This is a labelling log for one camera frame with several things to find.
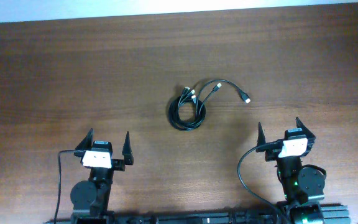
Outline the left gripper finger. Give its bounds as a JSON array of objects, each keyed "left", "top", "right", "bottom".
[
  {"left": 122, "top": 132, "right": 134, "bottom": 165},
  {"left": 75, "top": 128, "right": 94, "bottom": 151}
]

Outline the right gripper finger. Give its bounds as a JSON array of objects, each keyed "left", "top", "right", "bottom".
[
  {"left": 295, "top": 117, "right": 316, "bottom": 139},
  {"left": 257, "top": 122, "right": 266, "bottom": 146}
]

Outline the black micro-USB cable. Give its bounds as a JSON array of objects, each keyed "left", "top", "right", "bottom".
[{"left": 168, "top": 86, "right": 197, "bottom": 130}]

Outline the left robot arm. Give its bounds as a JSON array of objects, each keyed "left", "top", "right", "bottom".
[{"left": 70, "top": 129, "right": 134, "bottom": 223}]

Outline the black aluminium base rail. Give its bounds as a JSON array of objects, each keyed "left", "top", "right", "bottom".
[{"left": 56, "top": 205, "right": 351, "bottom": 224}]

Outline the black USB-A cable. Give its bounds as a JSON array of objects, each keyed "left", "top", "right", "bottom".
[{"left": 167, "top": 78, "right": 251, "bottom": 131}]

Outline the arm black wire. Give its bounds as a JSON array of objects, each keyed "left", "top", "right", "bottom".
[
  {"left": 236, "top": 141, "right": 288, "bottom": 224},
  {"left": 53, "top": 149, "right": 76, "bottom": 224}
]

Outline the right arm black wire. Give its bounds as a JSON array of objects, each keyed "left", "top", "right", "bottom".
[{"left": 236, "top": 141, "right": 288, "bottom": 224}]

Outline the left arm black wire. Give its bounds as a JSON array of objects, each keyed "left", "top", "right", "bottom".
[{"left": 53, "top": 149, "right": 76, "bottom": 224}]

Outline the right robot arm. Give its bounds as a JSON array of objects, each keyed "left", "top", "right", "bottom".
[{"left": 256, "top": 118, "right": 326, "bottom": 223}]

